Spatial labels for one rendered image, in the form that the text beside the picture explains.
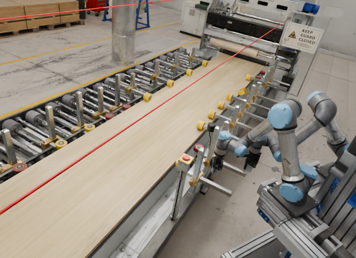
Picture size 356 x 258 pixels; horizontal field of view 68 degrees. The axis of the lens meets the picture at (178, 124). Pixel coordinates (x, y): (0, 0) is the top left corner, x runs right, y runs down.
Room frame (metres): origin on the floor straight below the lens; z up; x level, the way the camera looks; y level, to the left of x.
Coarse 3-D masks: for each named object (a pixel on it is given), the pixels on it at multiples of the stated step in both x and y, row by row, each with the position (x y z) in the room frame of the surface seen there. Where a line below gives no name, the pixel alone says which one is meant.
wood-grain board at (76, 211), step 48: (192, 96) 2.59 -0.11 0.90; (96, 144) 1.53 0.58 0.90; (144, 144) 1.63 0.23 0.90; (192, 144) 1.76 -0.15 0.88; (0, 192) 0.97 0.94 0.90; (48, 192) 1.03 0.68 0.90; (96, 192) 1.09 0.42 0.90; (144, 192) 1.15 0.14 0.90; (0, 240) 0.70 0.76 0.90; (48, 240) 0.74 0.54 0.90; (96, 240) 0.78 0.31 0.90
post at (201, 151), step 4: (200, 148) 1.40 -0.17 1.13; (200, 152) 1.38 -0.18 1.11; (204, 152) 1.40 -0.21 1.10; (200, 156) 1.38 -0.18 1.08; (196, 160) 1.39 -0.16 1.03; (200, 160) 1.38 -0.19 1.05; (196, 164) 1.38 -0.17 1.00; (200, 164) 1.38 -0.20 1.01; (196, 168) 1.38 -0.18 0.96; (200, 168) 1.40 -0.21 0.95; (196, 172) 1.38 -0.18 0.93; (192, 176) 1.39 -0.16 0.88; (196, 176) 1.38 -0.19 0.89; (196, 180) 1.37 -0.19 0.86; (192, 188) 1.38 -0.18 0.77; (192, 192) 1.38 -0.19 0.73
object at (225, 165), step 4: (204, 156) 1.67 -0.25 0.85; (224, 164) 1.60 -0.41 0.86; (228, 164) 1.61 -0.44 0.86; (228, 168) 1.58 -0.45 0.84; (232, 168) 1.57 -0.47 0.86; (236, 168) 1.57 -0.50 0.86; (236, 172) 1.55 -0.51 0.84; (240, 172) 1.54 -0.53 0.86; (244, 172) 1.54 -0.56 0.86; (244, 176) 1.53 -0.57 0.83
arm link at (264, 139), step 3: (261, 138) 1.50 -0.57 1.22; (264, 138) 1.51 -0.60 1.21; (258, 141) 1.50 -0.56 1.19; (261, 141) 1.50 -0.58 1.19; (264, 141) 1.51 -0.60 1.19; (255, 144) 1.51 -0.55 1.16; (258, 144) 1.50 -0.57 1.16; (261, 144) 1.51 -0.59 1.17; (264, 144) 1.51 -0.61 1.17; (255, 147) 1.51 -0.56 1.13; (258, 147) 1.50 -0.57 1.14; (261, 147) 1.52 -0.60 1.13
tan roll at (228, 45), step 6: (210, 42) 4.41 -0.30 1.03; (216, 42) 4.37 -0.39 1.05; (222, 42) 4.33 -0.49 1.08; (228, 42) 4.31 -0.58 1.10; (228, 48) 4.28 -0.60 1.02; (234, 48) 4.24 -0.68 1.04; (240, 48) 4.20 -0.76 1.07; (246, 48) 4.18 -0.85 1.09; (252, 48) 4.17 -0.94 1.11; (246, 54) 4.17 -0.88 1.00; (252, 54) 4.12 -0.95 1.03; (258, 54) 4.12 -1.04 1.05
